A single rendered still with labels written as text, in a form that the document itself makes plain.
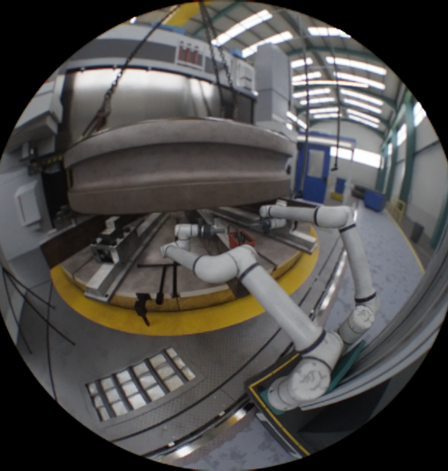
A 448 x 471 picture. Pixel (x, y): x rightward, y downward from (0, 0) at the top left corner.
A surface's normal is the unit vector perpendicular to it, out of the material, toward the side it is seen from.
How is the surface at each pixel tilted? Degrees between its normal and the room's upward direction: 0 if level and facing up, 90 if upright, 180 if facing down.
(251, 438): 0
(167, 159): 90
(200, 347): 0
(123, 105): 90
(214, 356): 0
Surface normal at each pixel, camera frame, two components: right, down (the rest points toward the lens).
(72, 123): 0.69, 0.35
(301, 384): -0.13, -0.85
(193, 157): 0.32, 0.44
